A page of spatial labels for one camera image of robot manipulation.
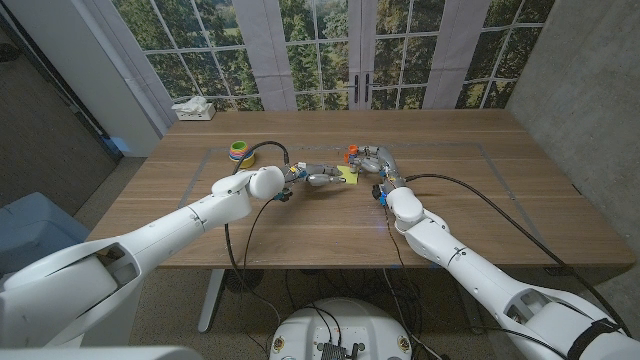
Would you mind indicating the white table leg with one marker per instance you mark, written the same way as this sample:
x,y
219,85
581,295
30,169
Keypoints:
x,y
210,300

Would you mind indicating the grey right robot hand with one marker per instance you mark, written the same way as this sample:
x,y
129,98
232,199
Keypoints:
x,y
382,160

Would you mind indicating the black round floor fan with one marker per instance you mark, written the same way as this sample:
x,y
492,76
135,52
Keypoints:
x,y
243,280

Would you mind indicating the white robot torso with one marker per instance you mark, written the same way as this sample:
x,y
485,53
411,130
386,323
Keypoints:
x,y
360,320

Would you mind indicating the yellow sticky note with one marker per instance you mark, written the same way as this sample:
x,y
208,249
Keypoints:
x,y
351,177

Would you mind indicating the blue storage bin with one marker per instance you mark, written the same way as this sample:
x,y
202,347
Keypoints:
x,y
35,225

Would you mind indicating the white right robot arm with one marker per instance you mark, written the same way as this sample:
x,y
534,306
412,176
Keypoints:
x,y
475,270

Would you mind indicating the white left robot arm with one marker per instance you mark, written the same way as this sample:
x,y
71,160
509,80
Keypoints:
x,y
150,240

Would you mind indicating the white tissue box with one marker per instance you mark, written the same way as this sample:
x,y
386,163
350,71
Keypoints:
x,y
196,112

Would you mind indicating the orange white glue stick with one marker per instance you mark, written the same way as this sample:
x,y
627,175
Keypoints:
x,y
353,148

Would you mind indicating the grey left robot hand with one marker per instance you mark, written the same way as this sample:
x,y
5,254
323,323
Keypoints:
x,y
317,176

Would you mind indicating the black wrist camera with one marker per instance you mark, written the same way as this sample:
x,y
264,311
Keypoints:
x,y
377,192
283,195

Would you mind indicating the rainbow stacked toy cups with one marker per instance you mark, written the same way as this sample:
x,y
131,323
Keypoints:
x,y
242,156

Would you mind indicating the white robot head edge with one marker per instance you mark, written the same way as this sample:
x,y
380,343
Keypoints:
x,y
100,354

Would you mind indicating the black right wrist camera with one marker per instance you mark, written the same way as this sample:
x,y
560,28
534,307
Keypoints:
x,y
377,192

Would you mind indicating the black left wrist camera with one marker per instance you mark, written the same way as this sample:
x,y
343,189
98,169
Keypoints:
x,y
283,195

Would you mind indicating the printed window backdrop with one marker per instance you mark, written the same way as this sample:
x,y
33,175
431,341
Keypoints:
x,y
320,45

